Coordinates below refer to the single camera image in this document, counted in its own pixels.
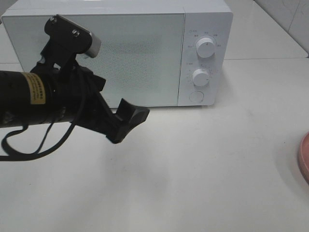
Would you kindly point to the round white door button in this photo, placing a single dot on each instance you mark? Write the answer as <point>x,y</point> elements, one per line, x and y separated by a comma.
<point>196,97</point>

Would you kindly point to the pink round plate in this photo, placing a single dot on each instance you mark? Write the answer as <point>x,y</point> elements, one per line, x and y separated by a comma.
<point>303,157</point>

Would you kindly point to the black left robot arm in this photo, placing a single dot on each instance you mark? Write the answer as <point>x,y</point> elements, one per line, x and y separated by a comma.
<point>40,98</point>

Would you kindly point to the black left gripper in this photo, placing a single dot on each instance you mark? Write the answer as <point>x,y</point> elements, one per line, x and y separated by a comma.
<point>82,99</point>

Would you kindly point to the white microwave door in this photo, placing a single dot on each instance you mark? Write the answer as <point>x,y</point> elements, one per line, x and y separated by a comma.
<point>140,55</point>

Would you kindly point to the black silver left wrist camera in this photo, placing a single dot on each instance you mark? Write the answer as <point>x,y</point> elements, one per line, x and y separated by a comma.
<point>66,40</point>

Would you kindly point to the white microwave oven body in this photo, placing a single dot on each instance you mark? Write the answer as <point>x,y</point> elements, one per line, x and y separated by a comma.
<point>24,23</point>

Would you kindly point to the white microwave knob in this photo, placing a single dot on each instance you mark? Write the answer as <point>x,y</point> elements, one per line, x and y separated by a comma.
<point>205,47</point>
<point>200,77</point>

